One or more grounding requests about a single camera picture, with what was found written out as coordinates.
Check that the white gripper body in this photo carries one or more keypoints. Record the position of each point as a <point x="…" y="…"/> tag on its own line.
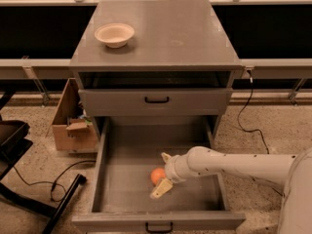
<point x="171" y="171"/>

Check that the orange fruit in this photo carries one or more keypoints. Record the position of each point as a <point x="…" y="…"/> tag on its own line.
<point x="157" y="174"/>

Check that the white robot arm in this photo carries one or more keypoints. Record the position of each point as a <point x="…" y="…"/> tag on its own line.
<point x="291" y="173"/>

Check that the open grey drawer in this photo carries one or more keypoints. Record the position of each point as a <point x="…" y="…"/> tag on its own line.
<point x="129" y="150"/>

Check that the closed grey upper drawer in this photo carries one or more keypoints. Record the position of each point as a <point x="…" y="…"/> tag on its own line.
<point x="155" y="102"/>

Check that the grey drawer cabinet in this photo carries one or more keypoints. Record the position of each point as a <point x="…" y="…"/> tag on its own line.
<point x="178" y="44"/>

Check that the open cardboard box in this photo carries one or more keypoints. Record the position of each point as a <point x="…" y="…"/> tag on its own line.
<point x="71" y="129"/>

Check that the beige paper bowl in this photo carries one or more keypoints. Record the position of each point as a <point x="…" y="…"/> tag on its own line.
<point x="114" y="35"/>

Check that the black chair base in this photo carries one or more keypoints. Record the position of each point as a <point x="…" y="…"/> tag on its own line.
<point x="42" y="173"/>

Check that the grey railing frame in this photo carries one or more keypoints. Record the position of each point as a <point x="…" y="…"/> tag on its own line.
<point x="32" y="67"/>

